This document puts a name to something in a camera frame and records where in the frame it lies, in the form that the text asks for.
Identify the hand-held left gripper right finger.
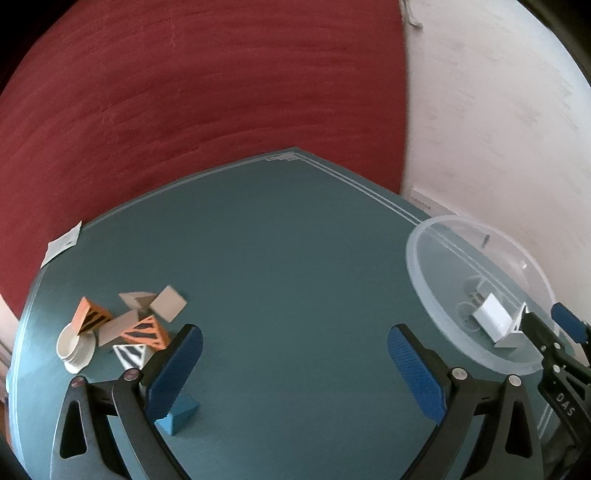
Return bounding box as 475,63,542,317
387,323,546,480

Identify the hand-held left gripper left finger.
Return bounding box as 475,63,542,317
50,323,204,480

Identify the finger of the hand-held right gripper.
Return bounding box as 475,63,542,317
551,302,591,344
521,311,563,358

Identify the orange rectangular block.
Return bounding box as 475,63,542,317
73,298,115,335

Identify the clear plastic bowl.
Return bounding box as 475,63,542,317
405,215,557,376

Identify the orange striped triangular block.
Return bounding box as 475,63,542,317
121,315,171,349

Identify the black white striped block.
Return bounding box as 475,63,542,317
113,344,151,370

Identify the blue block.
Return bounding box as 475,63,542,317
154,392,200,436

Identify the beige wooden block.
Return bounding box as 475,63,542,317
98,310,139,347
148,285,188,323
118,291,155,317

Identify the white saucer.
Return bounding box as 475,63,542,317
65,332,98,374

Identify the white cup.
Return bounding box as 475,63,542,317
56,323,83,361

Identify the teal mat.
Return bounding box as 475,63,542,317
7,147,578,480

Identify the white paper packet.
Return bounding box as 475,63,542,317
41,220,83,268

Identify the red quilted blanket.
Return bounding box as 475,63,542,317
0,0,411,324

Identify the white wall fitting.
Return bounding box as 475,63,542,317
409,187,444,215

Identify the grey hanging cord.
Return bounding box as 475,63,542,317
402,0,423,31

